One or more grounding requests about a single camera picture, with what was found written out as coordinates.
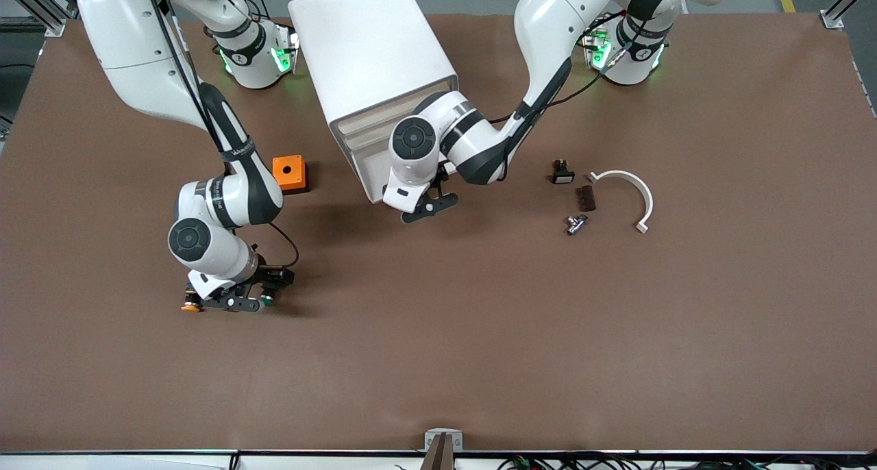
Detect orange button box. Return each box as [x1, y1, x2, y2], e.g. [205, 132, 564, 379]
[273, 155, 310, 195]

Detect brown table mat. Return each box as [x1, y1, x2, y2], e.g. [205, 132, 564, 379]
[0, 11, 877, 454]

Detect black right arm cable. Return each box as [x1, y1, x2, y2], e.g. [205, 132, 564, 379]
[140, 0, 301, 272]

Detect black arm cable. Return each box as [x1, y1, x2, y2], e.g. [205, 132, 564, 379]
[485, 8, 628, 125]
[140, 0, 301, 272]

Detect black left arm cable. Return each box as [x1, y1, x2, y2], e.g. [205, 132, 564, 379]
[485, 8, 628, 125]

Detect white curved bracket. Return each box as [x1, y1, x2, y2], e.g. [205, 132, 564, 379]
[587, 170, 654, 235]

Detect white table edge rail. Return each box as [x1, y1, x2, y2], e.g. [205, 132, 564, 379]
[0, 449, 877, 470]

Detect grey mount bracket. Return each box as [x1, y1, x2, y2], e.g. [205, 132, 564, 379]
[424, 428, 464, 453]

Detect brown camera pole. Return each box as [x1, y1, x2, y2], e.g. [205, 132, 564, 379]
[419, 433, 456, 470]

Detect aluminium frame post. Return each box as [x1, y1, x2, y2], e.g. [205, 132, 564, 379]
[0, 0, 93, 38]
[821, 0, 877, 31]

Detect tangled black cables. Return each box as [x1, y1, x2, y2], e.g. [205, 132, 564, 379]
[497, 453, 877, 470]

